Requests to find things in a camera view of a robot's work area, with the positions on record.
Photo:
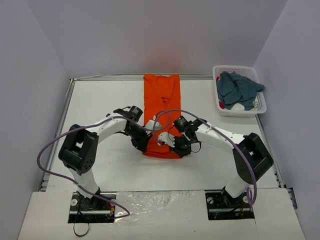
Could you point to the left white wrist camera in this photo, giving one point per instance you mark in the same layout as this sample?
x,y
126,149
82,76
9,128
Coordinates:
x,y
152,125

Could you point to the teal t shirt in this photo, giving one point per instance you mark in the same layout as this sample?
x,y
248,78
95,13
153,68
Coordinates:
x,y
234,88

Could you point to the white cloth in basket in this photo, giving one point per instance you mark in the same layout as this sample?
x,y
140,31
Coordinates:
x,y
238,107

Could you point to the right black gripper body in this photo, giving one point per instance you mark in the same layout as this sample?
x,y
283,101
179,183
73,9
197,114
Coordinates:
x,y
179,146

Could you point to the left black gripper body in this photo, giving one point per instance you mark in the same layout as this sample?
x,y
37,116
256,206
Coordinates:
x,y
141,140

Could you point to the orange t shirt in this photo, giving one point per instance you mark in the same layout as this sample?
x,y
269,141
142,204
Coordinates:
x,y
161,93

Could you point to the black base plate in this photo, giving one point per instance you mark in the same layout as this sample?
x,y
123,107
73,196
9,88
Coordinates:
x,y
219,210
90,211

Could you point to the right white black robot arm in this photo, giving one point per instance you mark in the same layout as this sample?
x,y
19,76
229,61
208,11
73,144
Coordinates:
x,y
251,157

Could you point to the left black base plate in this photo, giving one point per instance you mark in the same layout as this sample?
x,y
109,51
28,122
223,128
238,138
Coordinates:
x,y
90,211

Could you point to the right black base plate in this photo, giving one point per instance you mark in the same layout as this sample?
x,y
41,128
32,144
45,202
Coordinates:
x,y
219,210

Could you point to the white plastic basket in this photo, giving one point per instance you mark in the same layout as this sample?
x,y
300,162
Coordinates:
x,y
260,106

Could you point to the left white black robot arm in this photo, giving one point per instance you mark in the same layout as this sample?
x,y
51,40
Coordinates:
x,y
79,149

